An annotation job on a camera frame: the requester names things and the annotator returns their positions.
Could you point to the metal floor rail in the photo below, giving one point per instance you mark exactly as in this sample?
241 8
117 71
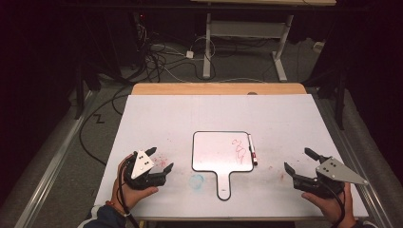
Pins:
57 158
358 152

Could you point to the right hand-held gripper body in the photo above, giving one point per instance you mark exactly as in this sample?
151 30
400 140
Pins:
335 172

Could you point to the white marker with red cap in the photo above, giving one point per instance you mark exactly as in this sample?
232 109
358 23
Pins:
252 148

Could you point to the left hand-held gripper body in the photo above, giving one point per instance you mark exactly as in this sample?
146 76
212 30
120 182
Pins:
142 164

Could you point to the white table cover sheet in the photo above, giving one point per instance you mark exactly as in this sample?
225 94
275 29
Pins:
272 126

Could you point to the person's left hand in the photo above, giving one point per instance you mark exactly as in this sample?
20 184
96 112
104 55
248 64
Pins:
133 196

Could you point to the person's right hand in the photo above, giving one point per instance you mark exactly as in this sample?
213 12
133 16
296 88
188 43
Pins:
329 207

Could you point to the white desk frame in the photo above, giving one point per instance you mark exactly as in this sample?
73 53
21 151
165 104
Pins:
207 44

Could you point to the white power adapter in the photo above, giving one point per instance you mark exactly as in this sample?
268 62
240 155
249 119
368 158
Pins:
189 54

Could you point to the wooden table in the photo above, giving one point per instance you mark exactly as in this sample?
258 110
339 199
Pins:
218 89

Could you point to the white power strip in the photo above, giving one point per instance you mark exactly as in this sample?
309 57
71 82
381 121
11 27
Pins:
318 46

